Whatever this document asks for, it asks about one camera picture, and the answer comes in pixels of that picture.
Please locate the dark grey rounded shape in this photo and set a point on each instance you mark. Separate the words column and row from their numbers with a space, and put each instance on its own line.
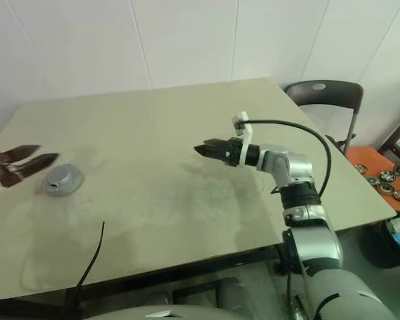
column 236, row 296

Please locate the black table frame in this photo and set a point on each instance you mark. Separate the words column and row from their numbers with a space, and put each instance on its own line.
column 186, row 276

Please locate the light grey robot torso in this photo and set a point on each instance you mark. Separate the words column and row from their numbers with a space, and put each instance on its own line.
column 136, row 308

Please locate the round lid with circuit board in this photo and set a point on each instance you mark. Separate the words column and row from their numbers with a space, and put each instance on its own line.
column 61, row 175

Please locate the orange tray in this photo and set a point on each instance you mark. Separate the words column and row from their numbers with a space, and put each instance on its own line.
column 366, row 156

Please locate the dark metal rack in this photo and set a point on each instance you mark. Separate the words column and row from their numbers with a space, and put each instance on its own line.
column 398, row 136

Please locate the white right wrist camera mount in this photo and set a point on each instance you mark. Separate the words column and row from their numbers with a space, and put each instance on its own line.
column 248, row 133

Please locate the black waste bin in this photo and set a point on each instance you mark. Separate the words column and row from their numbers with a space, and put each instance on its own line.
column 383, row 253

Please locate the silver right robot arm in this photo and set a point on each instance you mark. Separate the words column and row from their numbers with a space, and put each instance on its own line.
column 280, row 163

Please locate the black folding chair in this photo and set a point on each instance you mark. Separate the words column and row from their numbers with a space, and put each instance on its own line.
column 336, row 93

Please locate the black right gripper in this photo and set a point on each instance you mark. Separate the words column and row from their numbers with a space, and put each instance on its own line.
column 234, row 151

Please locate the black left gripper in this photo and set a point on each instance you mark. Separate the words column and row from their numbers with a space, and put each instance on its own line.
column 1, row 166

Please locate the shiny metal floor bracket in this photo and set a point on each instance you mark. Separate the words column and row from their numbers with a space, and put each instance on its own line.
column 296, row 306

